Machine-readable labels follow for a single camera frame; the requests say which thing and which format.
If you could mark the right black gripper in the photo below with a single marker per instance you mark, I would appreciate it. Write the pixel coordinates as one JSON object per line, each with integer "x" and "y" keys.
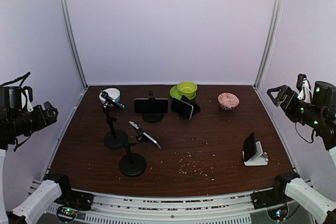
{"x": 285, "y": 90}

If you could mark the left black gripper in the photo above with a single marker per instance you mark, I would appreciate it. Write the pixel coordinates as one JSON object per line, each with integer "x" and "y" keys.
{"x": 42, "y": 121}

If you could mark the blue phone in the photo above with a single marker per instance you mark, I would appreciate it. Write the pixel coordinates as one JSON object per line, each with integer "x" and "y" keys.
{"x": 109, "y": 100}

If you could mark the black phone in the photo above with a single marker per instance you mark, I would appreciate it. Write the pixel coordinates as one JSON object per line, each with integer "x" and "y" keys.
{"x": 151, "y": 106}
{"x": 249, "y": 147}

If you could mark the tall black phone stand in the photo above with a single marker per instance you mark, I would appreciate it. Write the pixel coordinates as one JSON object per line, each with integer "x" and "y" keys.
{"x": 115, "y": 138}

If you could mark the silver phone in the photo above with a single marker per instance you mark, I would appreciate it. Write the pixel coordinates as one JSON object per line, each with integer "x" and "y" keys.
{"x": 147, "y": 136}

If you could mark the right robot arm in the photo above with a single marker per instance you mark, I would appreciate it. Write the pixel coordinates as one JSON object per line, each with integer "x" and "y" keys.
{"x": 310, "y": 145}

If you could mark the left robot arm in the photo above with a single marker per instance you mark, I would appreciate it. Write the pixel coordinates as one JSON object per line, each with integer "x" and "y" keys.
{"x": 20, "y": 118}

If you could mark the white phone stand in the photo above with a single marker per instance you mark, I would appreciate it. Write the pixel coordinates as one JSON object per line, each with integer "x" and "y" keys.
{"x": 260, "y": 158}

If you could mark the black folding phone stand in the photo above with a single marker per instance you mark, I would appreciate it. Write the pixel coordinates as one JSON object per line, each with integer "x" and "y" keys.
{"x": 196, "y": 107}

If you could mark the white-edged phone leaning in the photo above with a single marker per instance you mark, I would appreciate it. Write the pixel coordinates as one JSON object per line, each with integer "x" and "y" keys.
{"x": 182, "y": 108}

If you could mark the black phone on round stand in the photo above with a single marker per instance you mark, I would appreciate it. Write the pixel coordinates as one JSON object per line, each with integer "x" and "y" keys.
{"x": 151, "y": 106}

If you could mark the short round black stand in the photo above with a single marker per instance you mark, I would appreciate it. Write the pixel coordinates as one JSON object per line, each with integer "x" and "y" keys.
{"x": 152, "y": 118}

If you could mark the red patterned bowl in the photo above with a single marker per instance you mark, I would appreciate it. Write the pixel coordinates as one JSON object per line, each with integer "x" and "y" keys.
{"x": 228, "y": 101}

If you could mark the white bowl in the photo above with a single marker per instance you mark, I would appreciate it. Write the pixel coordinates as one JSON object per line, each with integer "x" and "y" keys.
{"x": 112, "y": 92}

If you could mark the green bowl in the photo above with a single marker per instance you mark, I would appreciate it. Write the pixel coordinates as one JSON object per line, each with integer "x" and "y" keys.
{"x": 187, "y": 87}

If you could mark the green plate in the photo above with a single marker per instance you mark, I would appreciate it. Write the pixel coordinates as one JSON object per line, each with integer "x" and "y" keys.
{"x": 174, "y": 93}

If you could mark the left circuit board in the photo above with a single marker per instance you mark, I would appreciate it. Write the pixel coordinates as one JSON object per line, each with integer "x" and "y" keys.
{"x": 66, "y": 214}

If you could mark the circuit board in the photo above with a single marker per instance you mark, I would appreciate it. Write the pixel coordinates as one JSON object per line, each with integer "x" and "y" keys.
{"x": 66, "y": 214}
{"x": 278, "y": 214}

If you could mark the right circuit board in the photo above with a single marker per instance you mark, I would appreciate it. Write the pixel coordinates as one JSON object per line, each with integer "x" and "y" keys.
{"x": 278, "y": 214}

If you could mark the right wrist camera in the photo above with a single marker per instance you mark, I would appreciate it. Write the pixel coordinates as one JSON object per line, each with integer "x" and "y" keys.
{"x": 304, "y": 88}

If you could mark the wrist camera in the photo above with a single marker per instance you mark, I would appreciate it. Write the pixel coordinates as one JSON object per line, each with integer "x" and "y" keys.
{"x": 26, "y": 99}
{"x": 304, "y": 88}

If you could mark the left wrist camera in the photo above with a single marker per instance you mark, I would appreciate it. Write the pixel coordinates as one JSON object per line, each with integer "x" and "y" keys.
{"x": 26, "y": 99}

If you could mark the right aluminium frame post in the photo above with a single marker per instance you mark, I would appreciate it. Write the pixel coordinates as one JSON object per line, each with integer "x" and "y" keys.
{"x": 270, "y": 40}

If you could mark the aluminium frame post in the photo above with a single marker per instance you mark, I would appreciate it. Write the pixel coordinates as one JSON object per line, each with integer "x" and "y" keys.
{"x": 72, "y": 43}
{"x": 270, "y": 40}

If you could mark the front aluminium rail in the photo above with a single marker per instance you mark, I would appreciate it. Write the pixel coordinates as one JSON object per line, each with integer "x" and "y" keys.
{"x": 228, "y": 208}

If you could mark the left aluminium frame post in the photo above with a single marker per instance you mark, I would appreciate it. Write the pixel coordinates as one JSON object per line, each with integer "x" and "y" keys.
{"x": 72, "y": 43}

